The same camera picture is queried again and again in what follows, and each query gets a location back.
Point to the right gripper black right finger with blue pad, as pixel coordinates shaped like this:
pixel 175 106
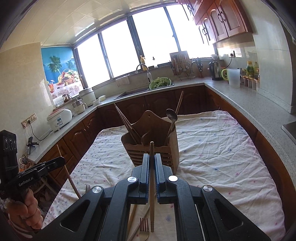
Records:
pixel 202 213

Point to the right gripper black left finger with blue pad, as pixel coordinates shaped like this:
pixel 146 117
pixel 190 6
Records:
pixel 101 213

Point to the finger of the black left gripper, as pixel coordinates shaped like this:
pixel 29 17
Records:
pixel 53 164

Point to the light wooden chopstick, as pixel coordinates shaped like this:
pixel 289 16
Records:
pixel 179 102

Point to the dark metal spoon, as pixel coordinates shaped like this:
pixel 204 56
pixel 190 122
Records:
pixel 171 114

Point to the brown lower kitchen cabinets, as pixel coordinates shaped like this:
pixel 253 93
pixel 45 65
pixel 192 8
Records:
pixel 76 141

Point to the person's left hand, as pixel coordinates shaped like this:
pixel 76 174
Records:
pixel 26 212

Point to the dark metal-tipped chopstick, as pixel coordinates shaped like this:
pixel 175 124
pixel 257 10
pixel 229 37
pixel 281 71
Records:
pixel 137 229

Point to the white rice cooker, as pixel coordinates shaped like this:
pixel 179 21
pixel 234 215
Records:
pixel 59 118

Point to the white floral tablecloth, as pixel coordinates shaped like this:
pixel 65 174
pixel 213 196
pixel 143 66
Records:
pixel 213 150

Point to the small white blender appliance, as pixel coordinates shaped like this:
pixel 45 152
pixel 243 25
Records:
pixel 79 106

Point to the white cooking pot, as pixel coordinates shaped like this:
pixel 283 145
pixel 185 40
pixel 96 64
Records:
pixel 88 96

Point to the wooden utensil holder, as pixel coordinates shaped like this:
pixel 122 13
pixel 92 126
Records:
pixel 152 128

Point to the tropical fruit poster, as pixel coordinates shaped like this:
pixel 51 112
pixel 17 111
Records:
pixel 61 71

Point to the green bowl of vegetables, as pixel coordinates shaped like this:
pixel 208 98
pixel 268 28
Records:
pixel 160 82

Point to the chrome sink faucet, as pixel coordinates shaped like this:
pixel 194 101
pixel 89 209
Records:
pixel 145 69

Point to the white plastic jug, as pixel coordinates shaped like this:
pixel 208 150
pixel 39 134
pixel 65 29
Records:
pixel 232 76

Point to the spice jar rack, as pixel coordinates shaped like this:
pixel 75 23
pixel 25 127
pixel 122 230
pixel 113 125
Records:
pixel 250 75

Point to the black electric kettle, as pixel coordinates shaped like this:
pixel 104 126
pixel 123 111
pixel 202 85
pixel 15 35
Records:
pixel 215 71

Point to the knife and utensil rack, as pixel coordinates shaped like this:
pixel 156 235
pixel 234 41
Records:
pixel 181 65

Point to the brown upper wall cabinets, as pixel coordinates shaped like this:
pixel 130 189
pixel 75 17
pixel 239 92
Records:
pixel 218 20

